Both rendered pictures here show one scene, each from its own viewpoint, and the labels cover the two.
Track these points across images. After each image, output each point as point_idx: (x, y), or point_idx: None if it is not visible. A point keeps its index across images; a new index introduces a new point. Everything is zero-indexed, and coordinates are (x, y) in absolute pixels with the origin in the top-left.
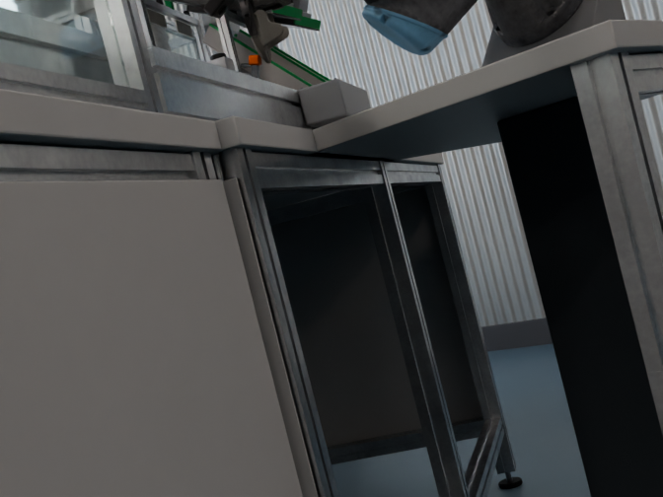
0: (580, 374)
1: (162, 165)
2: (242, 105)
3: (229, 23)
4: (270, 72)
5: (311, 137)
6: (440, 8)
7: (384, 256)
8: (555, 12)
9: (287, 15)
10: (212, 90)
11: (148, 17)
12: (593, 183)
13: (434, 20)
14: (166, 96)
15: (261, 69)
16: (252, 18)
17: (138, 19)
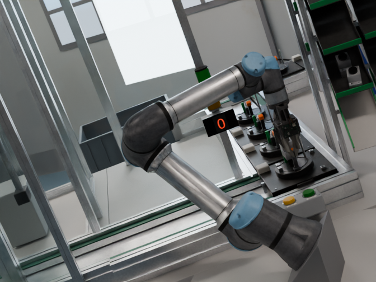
0: None
1: None
2: (182, 250)
3: (329, 89)
4: (344, 123)
5: (191, 278)
6: (239, 245)
7: None
8: (288, 265)
9: (355, 92)
10: (155, 258)
11: (310, 64)
12: None
13: (239, 247)
14: (117, 278)
15: (342, 119)
16: (279, 140)
17: (82, 280)
